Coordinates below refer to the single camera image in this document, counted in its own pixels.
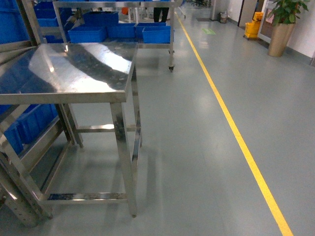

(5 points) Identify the stainless steel side table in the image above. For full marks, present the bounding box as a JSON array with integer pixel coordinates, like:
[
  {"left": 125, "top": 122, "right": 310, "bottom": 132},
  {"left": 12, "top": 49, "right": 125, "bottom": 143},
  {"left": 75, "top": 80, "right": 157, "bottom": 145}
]
[{"left": 0, "top": 42, "right": 142, "bottom": 222}]

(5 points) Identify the gold planter with plant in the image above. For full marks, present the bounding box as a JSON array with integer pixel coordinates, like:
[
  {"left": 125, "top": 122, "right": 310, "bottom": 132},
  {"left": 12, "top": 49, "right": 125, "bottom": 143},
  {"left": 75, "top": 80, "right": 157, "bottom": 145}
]
[{"left": 267, "top": 0, "right": 310, "bottom": 57}]

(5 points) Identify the stainless steel shelf rack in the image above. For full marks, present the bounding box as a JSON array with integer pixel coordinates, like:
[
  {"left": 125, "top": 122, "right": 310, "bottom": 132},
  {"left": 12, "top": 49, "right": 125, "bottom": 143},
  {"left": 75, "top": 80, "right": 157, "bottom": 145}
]
[{"left": 0, "top": 0, "right": 83, "bottom": 227}]

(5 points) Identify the yellow mop bucket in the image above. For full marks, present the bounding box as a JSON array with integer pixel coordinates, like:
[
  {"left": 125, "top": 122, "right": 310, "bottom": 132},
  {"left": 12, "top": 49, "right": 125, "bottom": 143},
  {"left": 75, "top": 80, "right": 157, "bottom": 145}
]
[{"left": 244, "top": 12, "right": 263, "bottom": 40}]

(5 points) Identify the stainless steel wheeled cart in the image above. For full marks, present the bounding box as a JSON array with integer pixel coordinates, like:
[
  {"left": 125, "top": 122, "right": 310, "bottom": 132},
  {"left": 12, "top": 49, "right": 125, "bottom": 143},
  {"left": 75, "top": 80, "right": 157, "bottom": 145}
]
[{"left": 53, "top": 0, "right": 183, "bottom": 73}]

